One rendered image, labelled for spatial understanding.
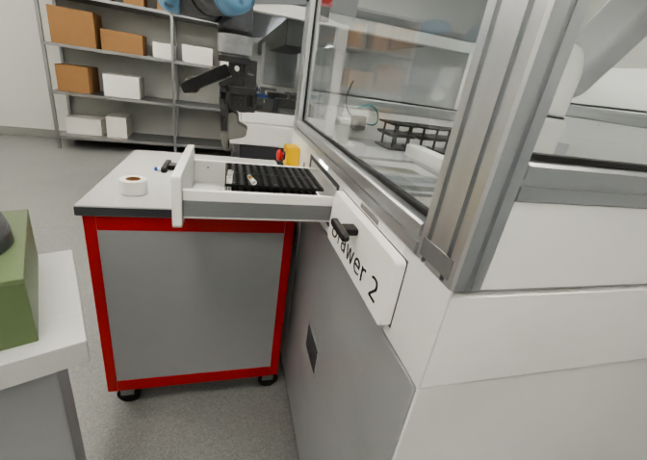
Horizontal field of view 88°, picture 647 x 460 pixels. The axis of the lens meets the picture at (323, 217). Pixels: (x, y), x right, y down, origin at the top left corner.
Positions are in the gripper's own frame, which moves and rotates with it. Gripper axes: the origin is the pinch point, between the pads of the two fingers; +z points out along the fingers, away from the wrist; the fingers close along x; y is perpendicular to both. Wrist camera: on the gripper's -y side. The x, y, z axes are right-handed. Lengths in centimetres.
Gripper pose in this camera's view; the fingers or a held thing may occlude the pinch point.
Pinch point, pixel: (223, 143)
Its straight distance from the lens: 88.6
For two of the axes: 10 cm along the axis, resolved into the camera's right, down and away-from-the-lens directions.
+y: 9.8, 0.5, 2.0
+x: -1.7, -4.1, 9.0
